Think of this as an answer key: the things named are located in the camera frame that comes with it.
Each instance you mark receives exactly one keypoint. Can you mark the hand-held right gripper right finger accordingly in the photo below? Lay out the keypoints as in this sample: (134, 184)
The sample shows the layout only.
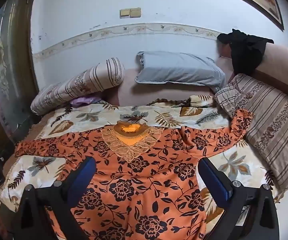
(213, 180)

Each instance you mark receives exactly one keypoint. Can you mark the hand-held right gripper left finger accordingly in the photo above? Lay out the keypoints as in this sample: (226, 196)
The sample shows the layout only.
(84, 177)

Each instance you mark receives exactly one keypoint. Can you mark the orange black floral dress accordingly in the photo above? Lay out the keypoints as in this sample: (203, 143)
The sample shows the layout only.
(144, 180)

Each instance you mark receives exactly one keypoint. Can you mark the purple cloth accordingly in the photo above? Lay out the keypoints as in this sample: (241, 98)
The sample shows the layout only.
(81, 101)

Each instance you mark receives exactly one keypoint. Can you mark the striped floral flat cushion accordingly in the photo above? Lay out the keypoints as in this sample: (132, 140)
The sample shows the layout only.
(271, 120)

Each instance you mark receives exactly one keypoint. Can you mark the leaf print blanket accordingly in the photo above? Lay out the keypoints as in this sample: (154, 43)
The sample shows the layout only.
(159, 116)

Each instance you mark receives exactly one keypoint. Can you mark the patterned glass door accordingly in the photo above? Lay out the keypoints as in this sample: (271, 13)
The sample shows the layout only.
(6, 67)

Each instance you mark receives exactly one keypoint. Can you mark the grey pillow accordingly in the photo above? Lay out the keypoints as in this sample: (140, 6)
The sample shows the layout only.
(178, 70)

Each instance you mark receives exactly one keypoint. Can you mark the black cloth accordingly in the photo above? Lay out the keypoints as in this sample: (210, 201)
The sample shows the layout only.
(243, 52)

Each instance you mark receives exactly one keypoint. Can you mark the beige light switch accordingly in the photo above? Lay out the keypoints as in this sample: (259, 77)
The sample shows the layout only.
(135, 12)
(125, 13)

